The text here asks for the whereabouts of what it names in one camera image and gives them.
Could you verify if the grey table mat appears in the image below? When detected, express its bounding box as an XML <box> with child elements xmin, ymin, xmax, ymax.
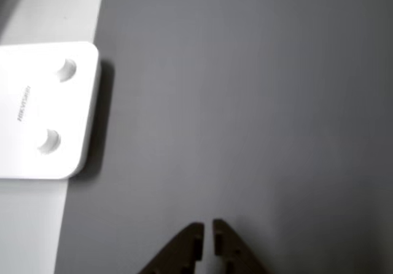
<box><xmin>54</xmin><ymin>0</ymin><xmax>393</xmax><ymax>274</ymax></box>

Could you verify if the white plate with two holes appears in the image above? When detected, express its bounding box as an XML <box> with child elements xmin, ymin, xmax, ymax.
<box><xmin>0</xmin><ymin>41</ymin><xmax>101</xmax><ymax>181</ymax></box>

